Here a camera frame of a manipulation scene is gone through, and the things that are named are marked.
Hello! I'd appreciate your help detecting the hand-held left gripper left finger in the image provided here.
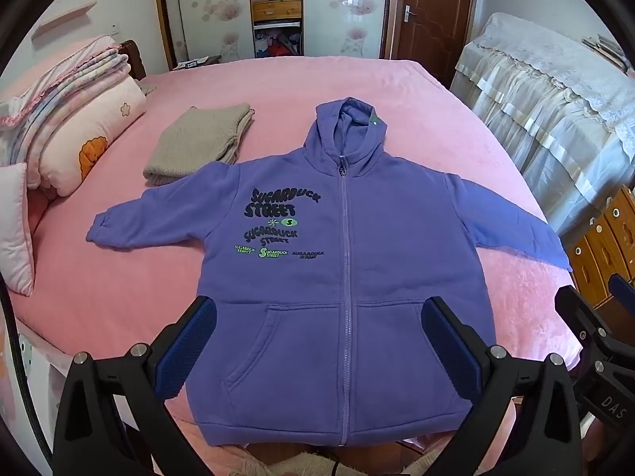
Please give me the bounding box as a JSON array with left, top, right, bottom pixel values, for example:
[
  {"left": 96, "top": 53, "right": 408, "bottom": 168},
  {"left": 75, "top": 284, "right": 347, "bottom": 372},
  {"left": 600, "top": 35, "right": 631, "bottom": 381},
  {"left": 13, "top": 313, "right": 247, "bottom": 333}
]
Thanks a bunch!
[{"left": 52, "top": 296, "right": 217, "bottom": 476}]

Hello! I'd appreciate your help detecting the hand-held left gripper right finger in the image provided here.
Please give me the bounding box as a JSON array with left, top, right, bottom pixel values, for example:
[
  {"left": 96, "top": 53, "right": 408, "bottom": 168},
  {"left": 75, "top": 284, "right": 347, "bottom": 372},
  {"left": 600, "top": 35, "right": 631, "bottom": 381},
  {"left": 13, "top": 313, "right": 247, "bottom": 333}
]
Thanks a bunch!
[{"left": 421, "top": 296, "right": 582, "bottom": 476}]

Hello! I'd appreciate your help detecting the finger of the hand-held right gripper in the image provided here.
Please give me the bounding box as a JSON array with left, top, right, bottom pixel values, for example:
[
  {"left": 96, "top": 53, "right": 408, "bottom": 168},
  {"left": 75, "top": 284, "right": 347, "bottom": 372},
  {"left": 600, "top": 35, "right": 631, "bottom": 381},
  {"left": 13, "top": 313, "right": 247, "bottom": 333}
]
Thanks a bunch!
[
  {"left": 609, "top": 274, "right": 635, "bottom": 308},
  {"left": 554, "top": 285, "right": 635, "bottom": 388}
]

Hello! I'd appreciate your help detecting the purple zip hoodie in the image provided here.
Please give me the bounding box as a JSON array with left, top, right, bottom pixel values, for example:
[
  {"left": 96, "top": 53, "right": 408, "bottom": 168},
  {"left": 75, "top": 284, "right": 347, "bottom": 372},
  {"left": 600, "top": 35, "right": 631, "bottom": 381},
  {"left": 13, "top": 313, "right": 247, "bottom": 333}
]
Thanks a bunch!
[{"left": 87, "top": 98, "right": 573, "bottom": 447}]

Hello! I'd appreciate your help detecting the pile of colourful clothes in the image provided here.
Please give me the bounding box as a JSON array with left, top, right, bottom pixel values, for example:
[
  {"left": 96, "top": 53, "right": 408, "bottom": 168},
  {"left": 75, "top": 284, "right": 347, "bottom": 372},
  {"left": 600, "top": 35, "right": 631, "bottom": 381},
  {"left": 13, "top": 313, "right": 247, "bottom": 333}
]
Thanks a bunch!
[{"left": 254, "top": 27, "right": 301, "bottom": 58}]

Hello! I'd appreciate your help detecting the wooden drawer cabinet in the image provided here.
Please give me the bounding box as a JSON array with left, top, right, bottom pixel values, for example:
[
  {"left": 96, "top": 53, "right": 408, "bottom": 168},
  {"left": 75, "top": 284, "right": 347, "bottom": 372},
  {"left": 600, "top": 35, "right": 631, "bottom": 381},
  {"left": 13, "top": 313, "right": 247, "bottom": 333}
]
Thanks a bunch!
[{"left": 566, "top": 183, "right": 635, "bottom": 308}]

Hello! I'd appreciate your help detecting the white lace furniture cover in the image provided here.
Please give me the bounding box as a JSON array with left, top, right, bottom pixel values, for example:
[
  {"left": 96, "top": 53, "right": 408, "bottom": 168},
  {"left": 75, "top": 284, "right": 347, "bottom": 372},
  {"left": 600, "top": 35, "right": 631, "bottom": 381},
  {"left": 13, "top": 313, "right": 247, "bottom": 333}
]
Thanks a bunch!
[{"left": 449, "top": 12, "right": 635, "bottom": 239}]

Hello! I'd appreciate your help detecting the folded beige knit sweater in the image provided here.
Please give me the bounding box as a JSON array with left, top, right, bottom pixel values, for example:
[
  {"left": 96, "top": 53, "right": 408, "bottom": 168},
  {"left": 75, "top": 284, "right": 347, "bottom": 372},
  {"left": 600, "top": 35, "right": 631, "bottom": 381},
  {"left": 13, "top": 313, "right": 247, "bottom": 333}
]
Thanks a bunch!
[{"left": 143, "top": 103, "right": 256, "bottom": 185}]

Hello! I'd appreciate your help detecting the pink quilted pillow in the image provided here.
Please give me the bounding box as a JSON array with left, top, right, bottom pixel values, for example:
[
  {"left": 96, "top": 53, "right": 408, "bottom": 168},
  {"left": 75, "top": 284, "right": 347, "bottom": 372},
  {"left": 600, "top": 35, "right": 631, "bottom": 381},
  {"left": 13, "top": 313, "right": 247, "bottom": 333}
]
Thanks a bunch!
[{"left": 0, "top": 163, "right": 35, "bottom": 294}]

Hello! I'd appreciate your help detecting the pink fleece bed blanket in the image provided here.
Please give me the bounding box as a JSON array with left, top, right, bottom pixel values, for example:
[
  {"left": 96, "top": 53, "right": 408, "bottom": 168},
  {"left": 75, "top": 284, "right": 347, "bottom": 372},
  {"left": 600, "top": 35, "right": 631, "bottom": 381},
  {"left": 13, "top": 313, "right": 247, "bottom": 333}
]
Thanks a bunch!
[{"left": 10, "top": 57, "right": 591, "bottom": 462}]

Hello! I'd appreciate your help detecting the stack of books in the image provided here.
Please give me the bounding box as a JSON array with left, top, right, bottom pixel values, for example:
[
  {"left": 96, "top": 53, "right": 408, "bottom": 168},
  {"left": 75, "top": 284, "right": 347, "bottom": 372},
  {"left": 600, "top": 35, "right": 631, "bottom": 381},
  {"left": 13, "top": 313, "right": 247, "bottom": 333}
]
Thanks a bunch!
[{"left": 580, "top": 34, "right": 631, "bottom": 73}]

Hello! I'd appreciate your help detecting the striped folded blanket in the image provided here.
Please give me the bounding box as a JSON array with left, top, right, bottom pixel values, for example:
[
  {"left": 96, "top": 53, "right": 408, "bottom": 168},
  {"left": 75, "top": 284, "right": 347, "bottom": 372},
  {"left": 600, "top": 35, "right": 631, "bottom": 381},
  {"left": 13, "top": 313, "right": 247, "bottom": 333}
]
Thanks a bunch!
[{"left": 0, "top": 52, "right": 132, "bottom": 169}]

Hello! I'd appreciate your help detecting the bedside table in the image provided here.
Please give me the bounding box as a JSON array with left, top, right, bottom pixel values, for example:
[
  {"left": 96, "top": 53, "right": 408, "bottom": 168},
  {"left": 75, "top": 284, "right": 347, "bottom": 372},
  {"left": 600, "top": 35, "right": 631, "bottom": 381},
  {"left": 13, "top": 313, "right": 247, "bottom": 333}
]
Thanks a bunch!
[{"left": 176, "top": 56, "right": 221, "bottom": 70}]

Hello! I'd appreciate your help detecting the dark wooden headboard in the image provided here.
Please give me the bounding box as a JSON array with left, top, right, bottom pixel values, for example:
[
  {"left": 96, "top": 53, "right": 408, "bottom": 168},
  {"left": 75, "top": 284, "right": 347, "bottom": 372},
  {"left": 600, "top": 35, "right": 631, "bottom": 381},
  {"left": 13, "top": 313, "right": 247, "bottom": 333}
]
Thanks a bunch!
[{"left": 119, "top": 40, "right": 148, "bottom": 81}]

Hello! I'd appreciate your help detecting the pink frilled folded blanket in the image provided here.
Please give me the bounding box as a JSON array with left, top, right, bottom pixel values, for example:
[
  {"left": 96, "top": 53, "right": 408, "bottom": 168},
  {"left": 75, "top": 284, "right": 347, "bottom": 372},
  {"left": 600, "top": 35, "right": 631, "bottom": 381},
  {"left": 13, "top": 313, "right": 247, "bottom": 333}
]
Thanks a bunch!
[{"left": 0, "top": 35, "right": 120, "bottom": 127}]

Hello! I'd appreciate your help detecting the brown wooden door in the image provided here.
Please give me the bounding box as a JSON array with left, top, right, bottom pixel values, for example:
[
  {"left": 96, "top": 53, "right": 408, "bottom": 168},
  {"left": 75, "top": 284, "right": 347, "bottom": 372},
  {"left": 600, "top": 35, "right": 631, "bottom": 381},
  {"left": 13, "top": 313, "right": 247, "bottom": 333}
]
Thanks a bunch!
[{"left": 394, "top": 0, "right": 479, "bottom": 87}]

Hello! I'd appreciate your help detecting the floral sliding door wardrobe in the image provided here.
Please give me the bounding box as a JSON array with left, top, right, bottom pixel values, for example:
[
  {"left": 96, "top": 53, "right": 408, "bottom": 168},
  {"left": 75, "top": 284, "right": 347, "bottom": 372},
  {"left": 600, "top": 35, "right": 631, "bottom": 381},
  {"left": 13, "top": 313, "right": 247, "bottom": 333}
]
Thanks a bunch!
[{"left": 151, "top": 0, "right": 393, "bottom": 66}]

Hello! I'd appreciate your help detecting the light wooden wardrobe drawer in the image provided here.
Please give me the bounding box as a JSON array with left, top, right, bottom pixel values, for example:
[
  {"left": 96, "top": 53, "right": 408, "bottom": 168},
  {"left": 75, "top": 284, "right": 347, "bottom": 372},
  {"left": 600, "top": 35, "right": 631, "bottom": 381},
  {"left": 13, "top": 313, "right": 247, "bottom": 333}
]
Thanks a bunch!
[{"left": 252, "top": 0, "right": 302, "bottom": 21}]

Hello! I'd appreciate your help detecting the pink wall shelf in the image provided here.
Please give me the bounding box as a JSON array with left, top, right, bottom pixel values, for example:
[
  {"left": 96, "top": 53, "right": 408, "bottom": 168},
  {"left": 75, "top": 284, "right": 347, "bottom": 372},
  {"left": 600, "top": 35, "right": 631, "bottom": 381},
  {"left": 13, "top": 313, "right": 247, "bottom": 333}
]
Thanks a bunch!
[{"left": 32, "top": 1, "right": 97, "bottom": 40}]

